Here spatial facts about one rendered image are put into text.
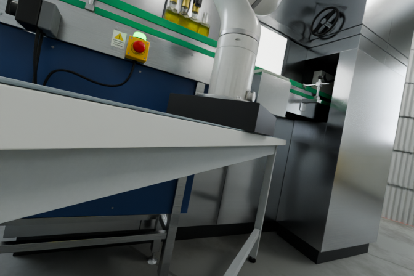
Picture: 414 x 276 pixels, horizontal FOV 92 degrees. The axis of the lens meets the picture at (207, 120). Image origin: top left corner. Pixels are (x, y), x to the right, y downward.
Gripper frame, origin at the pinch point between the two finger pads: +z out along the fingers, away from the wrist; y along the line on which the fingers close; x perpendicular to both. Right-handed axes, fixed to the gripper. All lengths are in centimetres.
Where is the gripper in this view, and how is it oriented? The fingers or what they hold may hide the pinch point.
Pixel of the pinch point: (196, 4)
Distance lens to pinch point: 116.9
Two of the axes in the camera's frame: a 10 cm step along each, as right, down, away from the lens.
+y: 4.4, 0.7, -9.0
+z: -1.9, 9.8, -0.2
